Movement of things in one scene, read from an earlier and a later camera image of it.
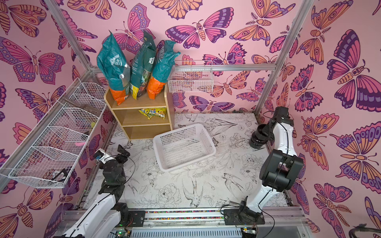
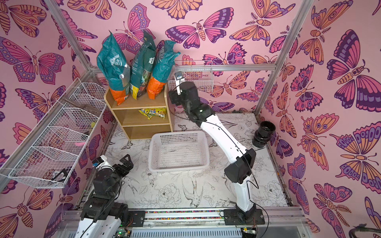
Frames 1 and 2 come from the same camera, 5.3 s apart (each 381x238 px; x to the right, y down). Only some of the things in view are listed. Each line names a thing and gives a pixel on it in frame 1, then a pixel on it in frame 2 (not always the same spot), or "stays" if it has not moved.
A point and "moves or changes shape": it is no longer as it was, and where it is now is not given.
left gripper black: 123,152 -> 129,165
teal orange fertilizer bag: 115,68 stays
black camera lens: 260,137 stays
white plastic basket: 178,148 moves or changes shape
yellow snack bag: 149,112 stays
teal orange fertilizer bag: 162,69 stays
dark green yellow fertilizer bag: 142,65 stays
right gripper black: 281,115 -> 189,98
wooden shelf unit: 142,116 stays
